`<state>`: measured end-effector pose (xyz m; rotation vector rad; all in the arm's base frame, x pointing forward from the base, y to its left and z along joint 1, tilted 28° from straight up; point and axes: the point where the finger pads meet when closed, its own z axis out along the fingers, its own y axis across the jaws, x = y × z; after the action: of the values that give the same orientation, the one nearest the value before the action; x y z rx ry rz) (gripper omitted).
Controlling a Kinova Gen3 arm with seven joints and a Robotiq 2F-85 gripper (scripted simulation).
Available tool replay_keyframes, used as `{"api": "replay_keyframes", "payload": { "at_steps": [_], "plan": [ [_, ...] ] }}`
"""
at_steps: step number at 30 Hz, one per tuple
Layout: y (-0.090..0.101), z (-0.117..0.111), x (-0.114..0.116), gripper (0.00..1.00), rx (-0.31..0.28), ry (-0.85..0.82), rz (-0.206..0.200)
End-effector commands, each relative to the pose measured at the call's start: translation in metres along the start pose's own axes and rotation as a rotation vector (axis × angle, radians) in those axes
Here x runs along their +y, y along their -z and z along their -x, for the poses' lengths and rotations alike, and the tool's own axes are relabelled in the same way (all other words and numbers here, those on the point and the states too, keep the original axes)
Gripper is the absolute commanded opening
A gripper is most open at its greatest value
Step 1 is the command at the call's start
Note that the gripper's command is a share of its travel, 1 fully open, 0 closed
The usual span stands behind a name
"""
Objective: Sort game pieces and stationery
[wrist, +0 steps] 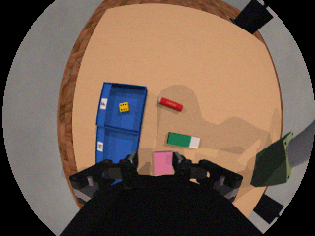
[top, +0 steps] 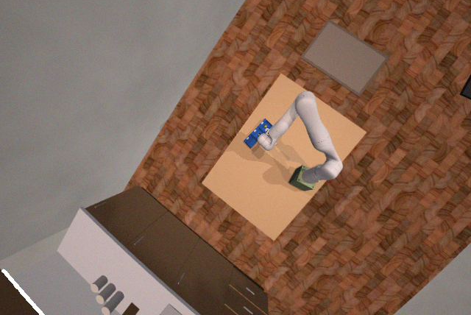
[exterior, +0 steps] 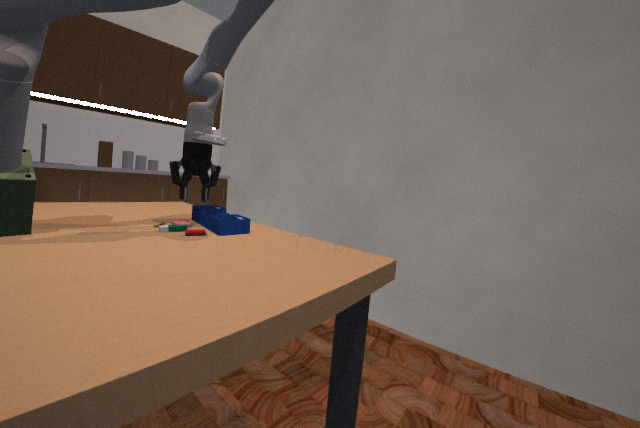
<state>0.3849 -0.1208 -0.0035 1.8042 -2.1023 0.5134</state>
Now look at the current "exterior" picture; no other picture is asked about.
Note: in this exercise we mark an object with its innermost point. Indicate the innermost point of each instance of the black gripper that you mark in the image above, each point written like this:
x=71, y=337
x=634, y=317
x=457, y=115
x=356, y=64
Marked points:
x=196, y=161

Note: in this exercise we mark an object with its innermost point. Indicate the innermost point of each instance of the green and white eraser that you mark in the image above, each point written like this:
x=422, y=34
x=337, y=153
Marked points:
x=172, y=228

